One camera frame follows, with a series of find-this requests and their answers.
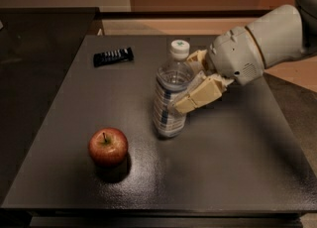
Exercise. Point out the red apple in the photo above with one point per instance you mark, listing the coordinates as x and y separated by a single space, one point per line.
108 147

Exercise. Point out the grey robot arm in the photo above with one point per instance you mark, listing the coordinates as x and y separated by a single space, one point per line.
286 33

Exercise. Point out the black snack bar wrapper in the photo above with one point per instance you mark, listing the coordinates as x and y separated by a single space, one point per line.
111 57

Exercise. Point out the clear blue-label plastic bottle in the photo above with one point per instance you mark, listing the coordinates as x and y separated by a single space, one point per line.
173 77

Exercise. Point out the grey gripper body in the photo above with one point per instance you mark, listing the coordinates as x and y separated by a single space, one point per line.
235 55

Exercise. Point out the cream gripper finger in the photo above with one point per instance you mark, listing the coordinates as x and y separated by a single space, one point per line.
198 61
202 90

